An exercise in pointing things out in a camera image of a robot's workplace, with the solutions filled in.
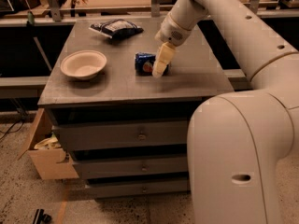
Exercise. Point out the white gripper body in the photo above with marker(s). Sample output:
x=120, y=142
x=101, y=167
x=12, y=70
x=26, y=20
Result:
x=170, y=34

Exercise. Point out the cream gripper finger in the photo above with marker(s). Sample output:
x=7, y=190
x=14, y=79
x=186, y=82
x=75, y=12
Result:
x=164, y=56

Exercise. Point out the blue pepsi can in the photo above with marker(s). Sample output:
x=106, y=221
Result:
x=144, y=63

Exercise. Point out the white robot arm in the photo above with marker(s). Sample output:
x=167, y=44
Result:
x=236, y=139

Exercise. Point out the dark blue chip bag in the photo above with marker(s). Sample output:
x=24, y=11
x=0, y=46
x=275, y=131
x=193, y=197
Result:
x=118, y=28

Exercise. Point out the white paper bowl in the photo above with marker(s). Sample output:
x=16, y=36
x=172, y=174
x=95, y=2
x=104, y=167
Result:
x=84, y=64

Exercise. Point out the grey drawer cabinet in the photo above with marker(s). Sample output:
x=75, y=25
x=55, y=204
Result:
x=127, y=133

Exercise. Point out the cardboard box on floor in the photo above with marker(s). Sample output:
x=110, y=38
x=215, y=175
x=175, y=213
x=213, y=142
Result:
x=49, y=163

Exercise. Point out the black object on floor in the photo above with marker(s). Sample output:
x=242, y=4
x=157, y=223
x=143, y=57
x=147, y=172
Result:
x=41, y=217

